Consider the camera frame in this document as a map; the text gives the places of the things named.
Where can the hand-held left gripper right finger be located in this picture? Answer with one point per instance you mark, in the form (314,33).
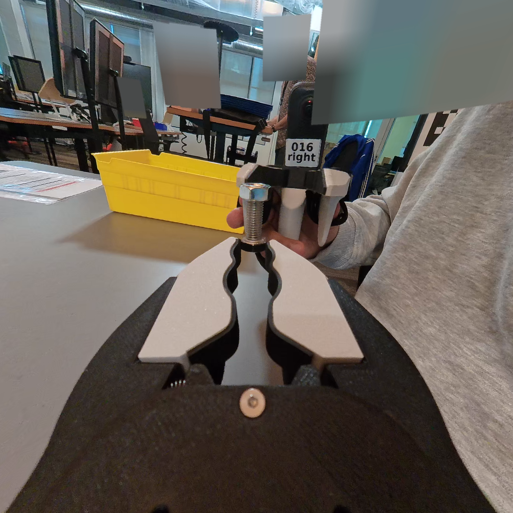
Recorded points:
(316,316)

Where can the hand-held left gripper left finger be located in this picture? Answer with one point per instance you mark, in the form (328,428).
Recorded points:
(188,312)

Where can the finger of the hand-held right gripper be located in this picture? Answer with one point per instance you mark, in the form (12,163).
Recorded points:
(244,175)
(336,182)

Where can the silver hex bolt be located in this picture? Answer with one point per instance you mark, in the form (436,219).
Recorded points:
(254,216)

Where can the silver hex nut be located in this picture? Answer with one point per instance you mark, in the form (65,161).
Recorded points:
(253,240)

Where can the person's right forearm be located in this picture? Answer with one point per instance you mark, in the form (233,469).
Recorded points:
(360,232)

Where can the grey desk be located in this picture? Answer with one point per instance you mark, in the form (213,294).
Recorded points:
(80,280)

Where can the long wooden office desk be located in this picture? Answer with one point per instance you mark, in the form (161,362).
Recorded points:
(40,120)

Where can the person's right hand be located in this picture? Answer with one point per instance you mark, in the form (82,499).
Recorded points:
(308,244)

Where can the blue jacket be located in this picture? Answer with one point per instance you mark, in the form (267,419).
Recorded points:
(360,160)

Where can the stack of blue trays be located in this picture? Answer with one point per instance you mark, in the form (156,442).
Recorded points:
(248,108)

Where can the yellow plastic bin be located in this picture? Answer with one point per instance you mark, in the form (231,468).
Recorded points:
(160,188)

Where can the black office chair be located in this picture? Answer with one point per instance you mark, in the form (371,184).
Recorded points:
(148,128)

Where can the black white marker board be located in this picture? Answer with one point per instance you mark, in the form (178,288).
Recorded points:
(435,132)

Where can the person's grey sweatshirt torso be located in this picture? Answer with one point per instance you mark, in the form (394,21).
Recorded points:
(449,280)

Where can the dark flat monitor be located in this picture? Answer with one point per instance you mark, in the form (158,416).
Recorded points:
(138,70)

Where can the large black monitor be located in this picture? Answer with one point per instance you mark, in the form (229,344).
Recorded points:
(106,60)
(66,44)

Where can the laminated paper sheet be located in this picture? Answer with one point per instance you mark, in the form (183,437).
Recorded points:
(44,184)

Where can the tan chair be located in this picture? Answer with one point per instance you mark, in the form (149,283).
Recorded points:
(52,90)

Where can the small black monitor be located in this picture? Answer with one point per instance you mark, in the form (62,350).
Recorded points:
(28,74)

